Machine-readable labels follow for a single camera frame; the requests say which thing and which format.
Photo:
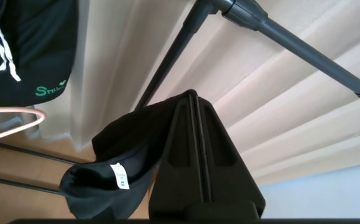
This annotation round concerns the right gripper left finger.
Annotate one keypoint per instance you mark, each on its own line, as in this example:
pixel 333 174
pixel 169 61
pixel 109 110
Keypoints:
pixel 173 186

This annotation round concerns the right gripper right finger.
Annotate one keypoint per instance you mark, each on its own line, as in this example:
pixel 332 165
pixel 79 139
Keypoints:
pixel 235 186

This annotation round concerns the black garment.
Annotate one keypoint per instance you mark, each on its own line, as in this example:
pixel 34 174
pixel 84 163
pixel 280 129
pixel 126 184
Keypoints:
pixel 130 140

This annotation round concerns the pink clothes hanger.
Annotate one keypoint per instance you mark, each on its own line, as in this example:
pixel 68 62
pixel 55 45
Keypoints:
pixel 39 115

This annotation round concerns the black shorts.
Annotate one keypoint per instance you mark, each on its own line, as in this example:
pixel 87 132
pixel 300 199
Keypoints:
pixel 36 46

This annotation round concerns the black clothes rack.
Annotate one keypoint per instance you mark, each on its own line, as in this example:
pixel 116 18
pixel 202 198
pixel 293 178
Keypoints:
pixel 307 53

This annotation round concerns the beige curtain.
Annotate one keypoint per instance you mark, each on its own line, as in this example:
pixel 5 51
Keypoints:
pixel 291 124

